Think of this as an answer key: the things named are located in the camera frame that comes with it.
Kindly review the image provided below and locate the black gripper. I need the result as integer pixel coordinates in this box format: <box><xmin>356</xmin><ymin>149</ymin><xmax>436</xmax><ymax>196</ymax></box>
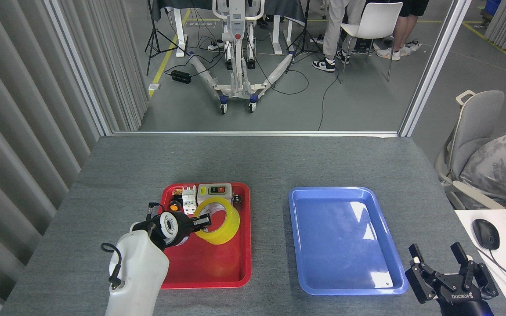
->
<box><xmin>175</xmin><ymin>214</ymin><xmax>212</xmax><ymax>248</ymax></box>
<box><xmin>405</xmin><ymin>242</ymin><xmax>499</xmax><ymax>316</ymax></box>

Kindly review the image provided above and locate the yellow tape roll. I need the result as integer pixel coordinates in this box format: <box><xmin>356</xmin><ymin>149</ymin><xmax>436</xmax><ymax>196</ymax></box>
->
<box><xmin>193</xmin><ymin>197</ymin><xmax>240</xmax><ymax>245</ymax></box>

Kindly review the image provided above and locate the white circuit breaker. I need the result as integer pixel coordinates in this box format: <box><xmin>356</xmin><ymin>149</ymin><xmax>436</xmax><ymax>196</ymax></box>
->
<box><xmin>182</xmin><ymin>186</ymin><xmax>198</xmax><ymax>215</ymax></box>

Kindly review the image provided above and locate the red plastic tray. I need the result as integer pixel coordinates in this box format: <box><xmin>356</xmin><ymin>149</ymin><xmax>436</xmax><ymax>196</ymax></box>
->
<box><xmin>142</xmin><ymin>182</ymin><xmax>252</xmax><ymax>290</ymax></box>

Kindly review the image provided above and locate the black computer mouse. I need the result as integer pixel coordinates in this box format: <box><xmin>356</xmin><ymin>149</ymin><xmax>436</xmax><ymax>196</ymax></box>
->
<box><xmin>472</xmin><ymin>219</ymin><xmax>500</xmax><ymax>251</ymax></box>

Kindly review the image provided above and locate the blue plastic tray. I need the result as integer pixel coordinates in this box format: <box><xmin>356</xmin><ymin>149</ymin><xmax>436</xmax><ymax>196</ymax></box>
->
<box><xmin>289</xmin><ymin>187</ymin><xmax>409</xmax><ymax>296</ymax></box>

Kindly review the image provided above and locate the seated person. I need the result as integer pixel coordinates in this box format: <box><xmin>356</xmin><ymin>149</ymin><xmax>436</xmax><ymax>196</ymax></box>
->
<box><xmin>459</xmin><ymin>127</ymin><xmax>506</xmax><ymax>209</ymax></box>

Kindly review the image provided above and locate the grey office chair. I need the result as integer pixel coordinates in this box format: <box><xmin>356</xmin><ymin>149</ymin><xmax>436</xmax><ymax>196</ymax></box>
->
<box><xmin>434</xmin><ymin>90</ymin><xmax>506</xmax><ymax>210</ymax></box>

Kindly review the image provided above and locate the white wheeled stand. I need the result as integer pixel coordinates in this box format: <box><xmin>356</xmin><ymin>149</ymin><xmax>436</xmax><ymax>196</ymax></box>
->
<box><xmin>188</xmin><ymin>0</ymin><xmax>296</xmax><ymax>115</ymax></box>

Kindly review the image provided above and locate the black tripod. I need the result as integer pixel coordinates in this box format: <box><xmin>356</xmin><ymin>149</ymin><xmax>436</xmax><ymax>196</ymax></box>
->
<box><xmin>285</xmin><ymin>0</ymin><xmax>324</xmax><ymax>74</ymax></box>
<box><xmin>145</xmin><ymin>0</ymin><xmax>191</xmax><ymax>76</ymax></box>

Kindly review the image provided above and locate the person in black-white shoes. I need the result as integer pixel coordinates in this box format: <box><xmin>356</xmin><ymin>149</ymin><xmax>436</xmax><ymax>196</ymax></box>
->
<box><xmin>312</xmin><ymin>0</ymin><xmax>366</xmax><ymax>73</ymax></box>

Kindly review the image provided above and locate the person in white shoes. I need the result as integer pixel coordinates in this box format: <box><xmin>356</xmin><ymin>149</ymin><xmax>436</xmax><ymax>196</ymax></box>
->
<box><xmin>376</xmin><ymin>0</ymin><xmax>429</xmax><ymax>61</ymax></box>

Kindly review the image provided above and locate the white plastic chair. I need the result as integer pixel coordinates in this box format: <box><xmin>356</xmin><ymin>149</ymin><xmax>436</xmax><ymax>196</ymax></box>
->
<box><xmin>337</xmin><ymin>2</ymin><xmax>404</xmax><ymax>85</ymax></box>

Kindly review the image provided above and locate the blue bin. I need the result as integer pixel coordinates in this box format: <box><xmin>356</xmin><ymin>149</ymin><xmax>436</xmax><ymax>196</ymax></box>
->
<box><xmin>481</xmin><ymin>0</ymin><xmax>502</xmax><ymax>22</ymax></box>

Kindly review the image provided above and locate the grey push button switch box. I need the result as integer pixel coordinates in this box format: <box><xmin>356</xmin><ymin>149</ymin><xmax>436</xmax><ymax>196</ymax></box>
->
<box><xmin>197</xmin><ymin>183</ymin><xmax>233</xmax><ymax>208</ymax></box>

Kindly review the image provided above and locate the black mouse cable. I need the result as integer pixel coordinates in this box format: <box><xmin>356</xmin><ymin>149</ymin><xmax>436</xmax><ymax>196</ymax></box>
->
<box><xmin>477</xmin><ymin>248</ymin><xmax>506</xmax><ymax>299</ymax></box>

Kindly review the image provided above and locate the silver frame rail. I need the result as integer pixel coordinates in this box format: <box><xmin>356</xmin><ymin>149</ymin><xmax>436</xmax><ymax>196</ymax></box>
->
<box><xmin>112</xmin><ymin>130</ymin><xmax>399</xmax><ymax>137</ymax></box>

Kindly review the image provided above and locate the long black floor cable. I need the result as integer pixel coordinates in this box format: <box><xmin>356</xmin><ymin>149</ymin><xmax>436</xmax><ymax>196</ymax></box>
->
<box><xmin>317</xmin><ymin>70</ymin><xmax>341</xmax><ymax>131</ymax></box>

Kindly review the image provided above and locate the silver frame post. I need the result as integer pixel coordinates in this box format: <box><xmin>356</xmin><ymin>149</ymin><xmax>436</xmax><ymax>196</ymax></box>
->
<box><xmin>44</xmin><ymin>0</ymin><xmax>115</xmax><ymax>136</ymax></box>
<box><xmin>398</xmin><ymin>0</ymin><xmax>473</xmax><ymax>137</ymax></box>

